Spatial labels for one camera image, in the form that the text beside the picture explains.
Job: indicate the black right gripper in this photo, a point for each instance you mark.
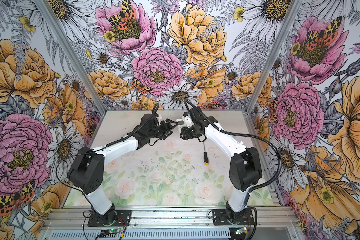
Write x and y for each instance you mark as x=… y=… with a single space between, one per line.
x=186 y=133

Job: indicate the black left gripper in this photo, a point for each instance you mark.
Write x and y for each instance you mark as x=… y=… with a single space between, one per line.
x=163 y=123

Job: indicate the green circuit board left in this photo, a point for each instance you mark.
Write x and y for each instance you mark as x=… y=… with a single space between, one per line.
x=112 y=233

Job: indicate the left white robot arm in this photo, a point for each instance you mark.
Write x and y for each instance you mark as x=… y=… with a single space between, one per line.
x=87 y=170

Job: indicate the white remote control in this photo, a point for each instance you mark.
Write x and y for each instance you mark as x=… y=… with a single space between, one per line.
x=185 y=122

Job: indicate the green circuit board right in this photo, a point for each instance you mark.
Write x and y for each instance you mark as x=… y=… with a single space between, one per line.
x=241 y=231

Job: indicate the aluminium corner post right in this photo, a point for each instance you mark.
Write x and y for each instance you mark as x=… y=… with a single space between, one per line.
x=280 y=38

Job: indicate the aluminium corner post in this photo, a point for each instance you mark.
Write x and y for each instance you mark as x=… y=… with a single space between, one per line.
x=280 y=38
x=59 y=32

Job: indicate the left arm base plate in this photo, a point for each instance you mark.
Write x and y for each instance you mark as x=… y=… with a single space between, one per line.
x=113 y=218

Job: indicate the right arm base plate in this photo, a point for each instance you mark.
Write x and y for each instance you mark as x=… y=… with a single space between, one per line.
x=232 y=216

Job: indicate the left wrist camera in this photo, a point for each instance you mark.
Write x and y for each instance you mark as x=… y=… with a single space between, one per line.
x=157 y=118

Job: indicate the aluminium corner post left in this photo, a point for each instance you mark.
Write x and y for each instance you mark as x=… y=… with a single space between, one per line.
x=59 y=32

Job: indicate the green circuit board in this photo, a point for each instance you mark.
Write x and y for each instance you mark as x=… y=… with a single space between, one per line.
x=241 y=231
x=112 y=233

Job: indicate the black yellow screwdriver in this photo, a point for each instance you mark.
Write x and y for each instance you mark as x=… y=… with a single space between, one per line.
x=205 y=154

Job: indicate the aluminium front rail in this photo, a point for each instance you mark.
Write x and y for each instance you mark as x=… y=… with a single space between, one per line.
x=170 y=218

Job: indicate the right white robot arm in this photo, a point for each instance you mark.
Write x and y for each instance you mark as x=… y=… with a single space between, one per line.
x=245 y=169

